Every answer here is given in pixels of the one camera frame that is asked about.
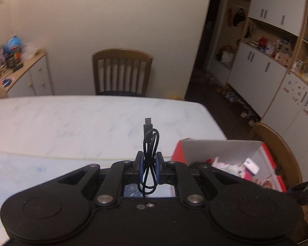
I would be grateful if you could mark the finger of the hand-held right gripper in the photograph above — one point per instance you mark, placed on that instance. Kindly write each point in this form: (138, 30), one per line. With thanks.
(304, 185)

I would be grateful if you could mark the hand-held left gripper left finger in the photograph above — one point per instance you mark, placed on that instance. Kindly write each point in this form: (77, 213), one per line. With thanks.
(140, 166)

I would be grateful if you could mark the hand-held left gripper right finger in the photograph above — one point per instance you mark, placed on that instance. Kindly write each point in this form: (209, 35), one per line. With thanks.
(157, 167)

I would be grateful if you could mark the red and white cardboard box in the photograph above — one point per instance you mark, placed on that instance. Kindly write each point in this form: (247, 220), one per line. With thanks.
(220, 148)

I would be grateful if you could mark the wooden chair with curved back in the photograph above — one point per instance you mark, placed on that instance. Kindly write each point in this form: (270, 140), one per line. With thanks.
(285, 148)

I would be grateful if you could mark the blue and white carton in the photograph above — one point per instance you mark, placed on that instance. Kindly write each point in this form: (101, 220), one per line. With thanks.
(251, 165)

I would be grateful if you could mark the white and pink plastic packet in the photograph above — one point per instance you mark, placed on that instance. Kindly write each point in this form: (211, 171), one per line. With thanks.
(228, 167)

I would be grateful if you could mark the pair of dark-trimmed sneakers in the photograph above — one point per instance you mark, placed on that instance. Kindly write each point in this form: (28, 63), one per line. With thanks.
(247, 115)

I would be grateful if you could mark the pair of white sneakers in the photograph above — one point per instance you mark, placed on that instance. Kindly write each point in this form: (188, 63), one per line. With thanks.
(231, 96)

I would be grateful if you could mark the wooden slat-back chair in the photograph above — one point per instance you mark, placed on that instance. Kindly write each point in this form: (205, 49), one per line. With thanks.
(122, 53)

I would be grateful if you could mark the white and red bag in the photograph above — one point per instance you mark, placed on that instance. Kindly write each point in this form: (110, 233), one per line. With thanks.
(225, 56)

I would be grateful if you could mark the white and wood sideboard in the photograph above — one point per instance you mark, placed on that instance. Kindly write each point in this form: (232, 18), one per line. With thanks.
(38, 76)

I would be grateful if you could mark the countertop clutter of bottles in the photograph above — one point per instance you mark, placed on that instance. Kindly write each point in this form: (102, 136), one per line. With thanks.
(274, 50)

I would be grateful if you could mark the red pouch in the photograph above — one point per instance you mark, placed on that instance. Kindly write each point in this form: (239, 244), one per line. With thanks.
(263, 41)

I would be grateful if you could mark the blue plastic tool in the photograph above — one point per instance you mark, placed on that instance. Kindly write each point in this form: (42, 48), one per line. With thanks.
(5, 82)

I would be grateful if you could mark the clear plastic bag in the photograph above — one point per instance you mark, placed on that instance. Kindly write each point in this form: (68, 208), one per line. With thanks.
(29, 51)

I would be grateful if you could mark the pile of small toys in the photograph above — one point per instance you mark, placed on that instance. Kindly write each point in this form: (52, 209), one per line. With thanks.
(12, 61)

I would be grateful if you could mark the dark hanging bags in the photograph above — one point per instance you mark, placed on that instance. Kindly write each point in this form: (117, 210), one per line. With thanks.
(237, 16)

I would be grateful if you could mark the blue round toy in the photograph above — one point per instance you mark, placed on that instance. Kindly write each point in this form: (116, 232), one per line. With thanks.
(12, 44)

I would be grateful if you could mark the white wall cabinet unit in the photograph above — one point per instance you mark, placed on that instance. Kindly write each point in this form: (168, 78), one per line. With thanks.
(256, 82)

